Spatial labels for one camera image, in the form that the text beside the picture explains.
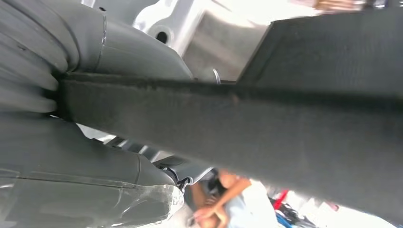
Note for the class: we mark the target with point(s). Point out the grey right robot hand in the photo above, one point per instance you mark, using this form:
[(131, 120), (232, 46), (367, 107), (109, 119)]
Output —
[(78, 188)]

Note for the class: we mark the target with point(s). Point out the person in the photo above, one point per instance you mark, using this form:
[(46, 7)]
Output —
[(252, 204)]

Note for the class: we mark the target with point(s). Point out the stamped silver metal panel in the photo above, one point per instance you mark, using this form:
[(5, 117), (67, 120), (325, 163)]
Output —
[(220, 47)]

